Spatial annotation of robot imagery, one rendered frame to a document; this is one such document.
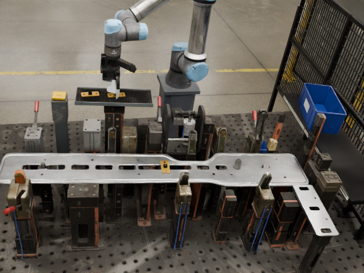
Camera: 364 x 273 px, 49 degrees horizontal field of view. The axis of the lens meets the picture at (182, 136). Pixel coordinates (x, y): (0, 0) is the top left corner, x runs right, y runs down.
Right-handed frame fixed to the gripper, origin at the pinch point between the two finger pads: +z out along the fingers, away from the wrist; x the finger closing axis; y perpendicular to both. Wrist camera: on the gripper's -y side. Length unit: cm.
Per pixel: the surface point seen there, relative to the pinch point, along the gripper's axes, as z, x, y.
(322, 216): 18, 79, -74
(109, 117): 11.9, 4.0, 3.8
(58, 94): 2.0, -3.4, 27.0
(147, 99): 2.0, 5.3, -14.4
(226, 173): 18, 47, -43
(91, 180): 18.3, 40.7, 16.8
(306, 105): 8, 12, -104
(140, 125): 9.0, 17.1, -8.5
